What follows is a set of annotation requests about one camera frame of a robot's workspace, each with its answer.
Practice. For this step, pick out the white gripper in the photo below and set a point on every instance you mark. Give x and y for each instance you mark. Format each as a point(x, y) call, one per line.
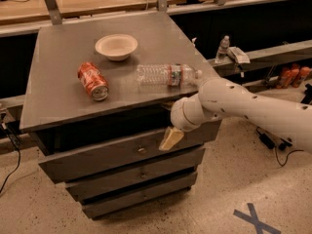
point(178, 114)

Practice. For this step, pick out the grey top drawer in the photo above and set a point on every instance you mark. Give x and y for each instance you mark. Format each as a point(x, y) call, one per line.
point(97, 158)

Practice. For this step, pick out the grey drawer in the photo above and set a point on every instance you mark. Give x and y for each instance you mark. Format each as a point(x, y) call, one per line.
point(102, 183)
point(119, 201)
point(97, 158)

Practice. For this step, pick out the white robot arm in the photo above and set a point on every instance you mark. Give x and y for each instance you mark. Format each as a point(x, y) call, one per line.
point(218, 98)

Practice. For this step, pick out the grey wooden drawer cabinet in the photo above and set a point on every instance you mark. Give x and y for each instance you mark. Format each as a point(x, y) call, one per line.
point(60, 115)

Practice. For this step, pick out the grey middle drawer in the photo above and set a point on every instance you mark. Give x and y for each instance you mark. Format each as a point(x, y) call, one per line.
point(102, 183)

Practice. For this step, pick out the grey bottom drawer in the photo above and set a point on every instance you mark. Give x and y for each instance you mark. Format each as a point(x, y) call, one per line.
point(119, 201)

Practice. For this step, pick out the clear plastic water bottle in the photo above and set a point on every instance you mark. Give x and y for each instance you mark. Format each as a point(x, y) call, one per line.
point(172, 75)

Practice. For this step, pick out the orange soda can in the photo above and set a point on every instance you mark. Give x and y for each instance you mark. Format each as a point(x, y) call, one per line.
point(93, 81)

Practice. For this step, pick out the black power adapter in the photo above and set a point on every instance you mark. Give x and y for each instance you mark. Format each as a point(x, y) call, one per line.
point(272, 141)

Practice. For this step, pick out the white paper bowl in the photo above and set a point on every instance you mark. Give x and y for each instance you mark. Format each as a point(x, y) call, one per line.
point(116, 47)

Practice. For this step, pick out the small upright water bottle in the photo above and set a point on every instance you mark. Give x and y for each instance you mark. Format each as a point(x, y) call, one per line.
point(222, 49)

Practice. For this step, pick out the blue tape cross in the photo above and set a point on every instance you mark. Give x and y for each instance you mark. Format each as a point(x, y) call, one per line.
point(252, 218)

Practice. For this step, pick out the wooden bench left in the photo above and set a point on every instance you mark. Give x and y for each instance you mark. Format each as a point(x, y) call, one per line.
point(21, 11)

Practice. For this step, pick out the white packet on rail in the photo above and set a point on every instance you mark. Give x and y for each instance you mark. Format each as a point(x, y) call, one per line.
point(238, 55)

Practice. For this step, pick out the orange bottles under rail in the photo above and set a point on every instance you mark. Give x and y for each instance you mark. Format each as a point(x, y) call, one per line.
point(292, 76)

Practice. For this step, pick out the grey metal rail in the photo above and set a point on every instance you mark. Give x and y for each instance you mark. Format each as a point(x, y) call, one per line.
point(265, 58)

